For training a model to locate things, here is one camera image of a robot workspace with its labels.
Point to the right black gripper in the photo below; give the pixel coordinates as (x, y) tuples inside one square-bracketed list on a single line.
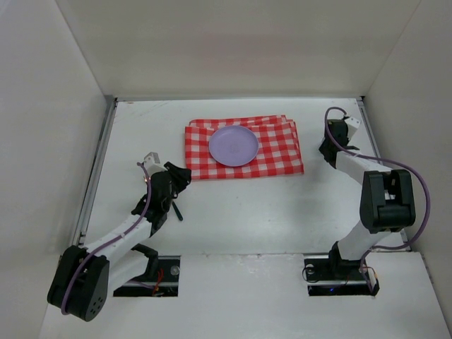
[(328, 147)]

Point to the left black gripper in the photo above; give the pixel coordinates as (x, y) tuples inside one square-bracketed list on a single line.
[(169, 193)]

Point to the red white checkered cloth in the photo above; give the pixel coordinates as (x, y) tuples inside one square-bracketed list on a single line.
[(279, 151)]

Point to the purple plastic plate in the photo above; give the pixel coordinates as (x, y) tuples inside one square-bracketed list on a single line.
[(233, 146)]

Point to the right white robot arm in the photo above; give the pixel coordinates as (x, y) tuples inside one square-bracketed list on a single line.
[(387, 200)]

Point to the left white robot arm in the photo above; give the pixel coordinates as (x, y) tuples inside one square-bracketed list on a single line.
[(87, 275)]

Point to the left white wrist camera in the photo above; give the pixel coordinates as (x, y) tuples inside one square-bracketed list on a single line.
[(152, 163)]

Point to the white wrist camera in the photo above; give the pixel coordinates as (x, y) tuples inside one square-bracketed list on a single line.
[(152, 163), (353, 125)]

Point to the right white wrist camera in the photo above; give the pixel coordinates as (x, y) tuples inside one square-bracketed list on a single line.
[(353, 125)]

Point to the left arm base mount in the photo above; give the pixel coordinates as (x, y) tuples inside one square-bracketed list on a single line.
[(159, 279)]

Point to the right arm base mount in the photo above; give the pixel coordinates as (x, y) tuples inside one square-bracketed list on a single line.
[(329, 275)]

